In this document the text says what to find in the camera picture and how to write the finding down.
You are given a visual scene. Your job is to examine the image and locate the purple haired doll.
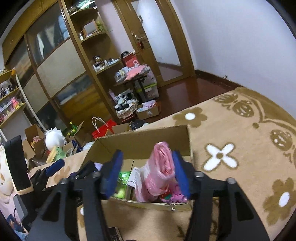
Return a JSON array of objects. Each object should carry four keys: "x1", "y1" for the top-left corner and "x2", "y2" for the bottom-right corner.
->
[{"x1": 94, "y1": 163, "x2": 103, "y2": 171}]

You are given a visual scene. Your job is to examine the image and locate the green tissue pack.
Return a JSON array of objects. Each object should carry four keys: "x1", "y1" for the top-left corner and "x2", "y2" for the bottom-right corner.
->
[{"x1": 113, "y1": 171, "x2": 131, "y2": 199}]

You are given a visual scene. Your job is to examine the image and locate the white black fluffy keychain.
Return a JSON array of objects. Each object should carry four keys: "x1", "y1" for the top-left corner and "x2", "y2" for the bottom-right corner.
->
[{"x1": 127, "y1": 167, "x2": 141, "y2": 188}]

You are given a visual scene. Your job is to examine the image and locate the black card holder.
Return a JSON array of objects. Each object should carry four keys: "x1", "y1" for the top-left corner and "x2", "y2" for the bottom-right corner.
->
[{"x1": 108, "y1": 226, "x2": 123, "y2": 241}]

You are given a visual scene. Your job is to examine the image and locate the pink plastic pack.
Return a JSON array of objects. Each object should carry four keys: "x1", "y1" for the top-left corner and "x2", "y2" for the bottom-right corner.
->
[{"x1": 134, "y1": 142, "x2": 175, "y2": 202}]

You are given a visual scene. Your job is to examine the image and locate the magenta plush bear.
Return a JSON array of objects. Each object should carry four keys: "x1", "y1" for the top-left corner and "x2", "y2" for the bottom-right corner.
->
[{"x1": 159, "y1": 182, "x2": 188, "y2": 204}]

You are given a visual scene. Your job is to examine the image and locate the pink floral cloth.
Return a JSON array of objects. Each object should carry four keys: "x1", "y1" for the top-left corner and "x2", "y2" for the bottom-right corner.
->
[{"x1": 1, "y1": 199, "x2": 27, "y2": 240}]

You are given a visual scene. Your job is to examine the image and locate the green frog yellow basket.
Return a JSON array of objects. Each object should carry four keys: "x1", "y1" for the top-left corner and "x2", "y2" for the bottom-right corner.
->
[{"x1": 46, "y1": 147, "x2": 66, "y2": 164}]

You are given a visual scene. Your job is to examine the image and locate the green glass bottle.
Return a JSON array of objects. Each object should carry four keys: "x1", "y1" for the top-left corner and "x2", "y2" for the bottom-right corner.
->
[{"x1": 68, "y1": 121, "x2": 78, "y2": 137}]

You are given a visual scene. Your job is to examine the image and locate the red paper gift bag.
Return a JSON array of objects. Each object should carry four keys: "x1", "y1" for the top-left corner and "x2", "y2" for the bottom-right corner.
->
[{"x1": 91, "y1": 117, "x2": 117, "y2": 139}]

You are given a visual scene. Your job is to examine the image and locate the white round plush toy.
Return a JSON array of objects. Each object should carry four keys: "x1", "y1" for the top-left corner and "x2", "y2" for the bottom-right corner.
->
[{"x1": 45, "y1": 128, "x2": 66, "y2": 151}]

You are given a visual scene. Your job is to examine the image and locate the lace trimmed basket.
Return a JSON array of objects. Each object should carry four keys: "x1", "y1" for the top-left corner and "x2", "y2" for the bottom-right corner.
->
[{"x1": 114, "y1": 99, "x2": 138, "y2": 119}]

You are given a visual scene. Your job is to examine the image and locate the wooden toy shelf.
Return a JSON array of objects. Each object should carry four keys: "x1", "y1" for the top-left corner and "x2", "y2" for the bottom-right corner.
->
[{"x1": 1, "y1": 68, "x2": 46, "y2": 143}]

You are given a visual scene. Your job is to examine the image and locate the small cardboard box on floor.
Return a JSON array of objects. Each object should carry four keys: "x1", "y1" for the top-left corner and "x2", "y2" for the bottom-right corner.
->
[{"x1": 136, "y1": 100, "x2": 159, "y2": 120}]

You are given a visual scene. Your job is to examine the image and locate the small black side table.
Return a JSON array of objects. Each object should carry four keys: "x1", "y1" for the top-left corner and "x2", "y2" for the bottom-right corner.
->
[{"x1": 113, "y1": 69, "x2": 150, "y2": 103}]

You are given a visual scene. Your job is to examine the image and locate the large wooden wardrobe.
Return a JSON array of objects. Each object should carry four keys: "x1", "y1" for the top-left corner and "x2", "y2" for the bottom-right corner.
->
[{"x1": 1, "y1": 1, "x2": 121, "y2": 133}]

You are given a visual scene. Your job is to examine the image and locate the red box on shelf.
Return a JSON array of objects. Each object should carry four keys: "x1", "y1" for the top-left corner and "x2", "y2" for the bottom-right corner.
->
[{"x1": 121, "y1": 53, "x2": 140, "y2": 68}]

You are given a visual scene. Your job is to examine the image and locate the wooden door with glass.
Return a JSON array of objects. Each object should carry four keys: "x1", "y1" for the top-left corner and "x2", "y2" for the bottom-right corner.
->
[{"x1": 112, "y1": 1, "x2": 195, "y2": 86}]

